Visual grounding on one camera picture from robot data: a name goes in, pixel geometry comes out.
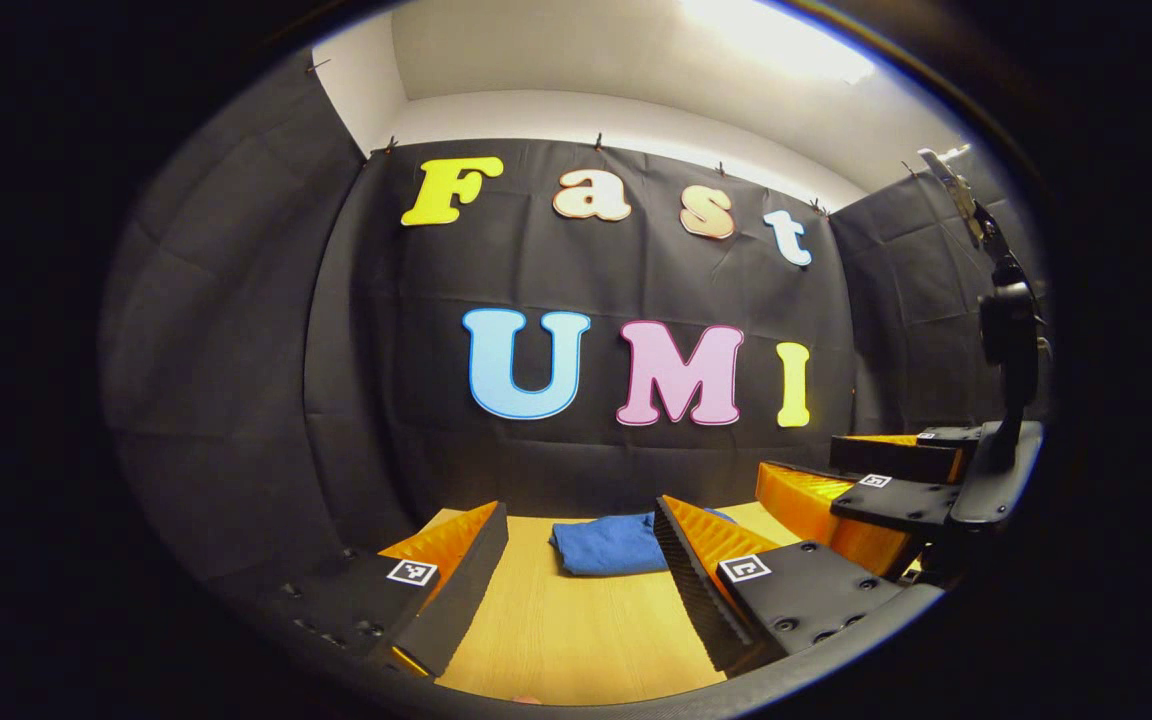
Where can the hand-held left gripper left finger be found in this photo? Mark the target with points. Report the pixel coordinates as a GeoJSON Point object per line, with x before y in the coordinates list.
{"type": "Point", "coordinates": [466, 595]}

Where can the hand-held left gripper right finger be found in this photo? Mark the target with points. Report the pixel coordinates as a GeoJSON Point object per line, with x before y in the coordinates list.
{"type": "Point", "coordinates": [696, 600]}

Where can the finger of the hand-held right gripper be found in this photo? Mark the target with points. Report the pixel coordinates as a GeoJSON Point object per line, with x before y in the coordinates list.
{"type": "Point", "coordinates": [896, 503]}
{"type": "Point", "coordinates": [886, 458]}

